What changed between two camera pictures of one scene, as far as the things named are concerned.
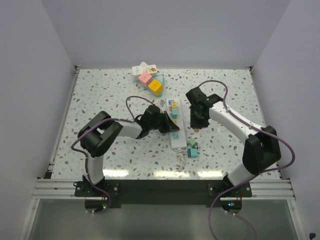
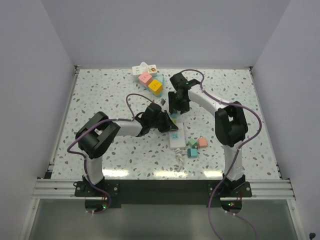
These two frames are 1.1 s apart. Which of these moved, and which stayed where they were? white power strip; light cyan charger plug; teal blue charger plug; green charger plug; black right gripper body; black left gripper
Moved: white power strip; black right gripper body
Stayed: black left gripper; teal blue charger plug; green charger plug; light cyan charger plug
